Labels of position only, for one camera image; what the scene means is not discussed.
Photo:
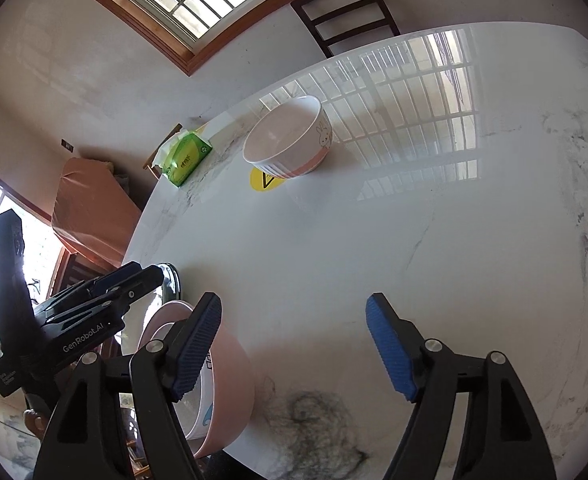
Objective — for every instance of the pink bowl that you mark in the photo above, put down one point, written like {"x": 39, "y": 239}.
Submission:
{"x": 229, "y": 385}

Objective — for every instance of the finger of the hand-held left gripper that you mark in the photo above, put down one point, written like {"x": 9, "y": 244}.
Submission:
{"x": 121, "y": 274}
{"x": 139, "y": 282}

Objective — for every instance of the dark wall switch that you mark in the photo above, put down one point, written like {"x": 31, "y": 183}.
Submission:
{"x": 68, "y": 145}

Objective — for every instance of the wood framed side window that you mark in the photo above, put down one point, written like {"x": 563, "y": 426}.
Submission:
{"x": 4, "y": 200}

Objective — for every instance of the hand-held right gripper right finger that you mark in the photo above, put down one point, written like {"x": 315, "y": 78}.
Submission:
{"x": 389, "y": 350}

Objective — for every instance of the large white bowl blue base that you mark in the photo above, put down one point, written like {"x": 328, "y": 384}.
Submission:
{"x": 201, "y": 410}

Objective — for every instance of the dark rimmed plate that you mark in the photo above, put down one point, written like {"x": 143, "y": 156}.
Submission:
{"x": 173, "y": 282}

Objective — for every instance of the yellow round sticker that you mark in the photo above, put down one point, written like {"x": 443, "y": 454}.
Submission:
{"x": 261, "y": 182}

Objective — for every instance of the brown covered box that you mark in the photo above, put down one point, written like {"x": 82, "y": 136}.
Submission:
{"x": 94, "y": 210}

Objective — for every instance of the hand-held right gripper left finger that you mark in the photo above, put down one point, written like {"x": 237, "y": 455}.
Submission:
{"x": 199, "y": 350}

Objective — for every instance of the green tissue pack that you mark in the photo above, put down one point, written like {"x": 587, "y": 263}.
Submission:
{"x": 189, "y": 157}

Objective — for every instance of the wood framed barred window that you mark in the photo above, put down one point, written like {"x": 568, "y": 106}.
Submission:
{"x": 199, "y": 0}

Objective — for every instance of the white rabbit bowl orange base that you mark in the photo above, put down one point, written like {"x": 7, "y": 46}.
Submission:
{"x": 299, "y": 155}

